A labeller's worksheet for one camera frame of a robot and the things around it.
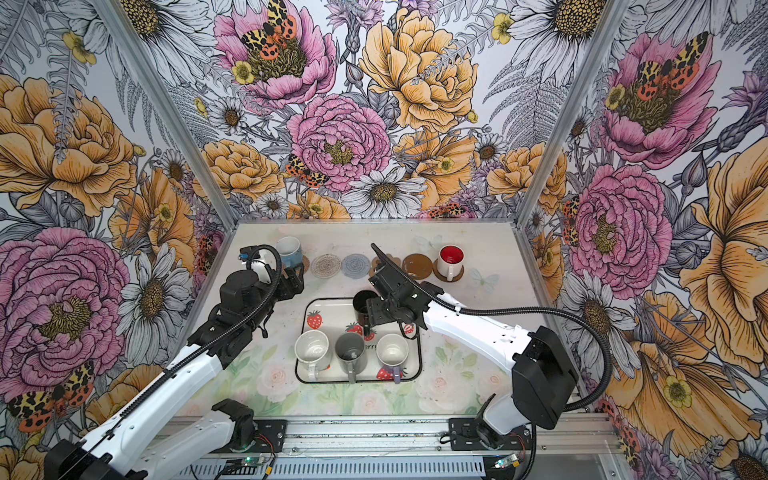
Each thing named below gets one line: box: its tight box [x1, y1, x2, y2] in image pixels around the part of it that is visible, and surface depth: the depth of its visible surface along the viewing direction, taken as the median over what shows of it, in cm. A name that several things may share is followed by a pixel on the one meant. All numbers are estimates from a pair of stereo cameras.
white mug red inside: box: [437, 244, 465, 282], surface depth 102 cm
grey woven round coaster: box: [341, 253, 371, 279], surface depth 110 cm
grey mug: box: [335, 332, 368, 384], surface depth 81 cm
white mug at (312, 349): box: [294, 329, 332, 382], surface depth 83 cm
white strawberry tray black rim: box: [294, 297, 423, 384], surface depth 87 cm
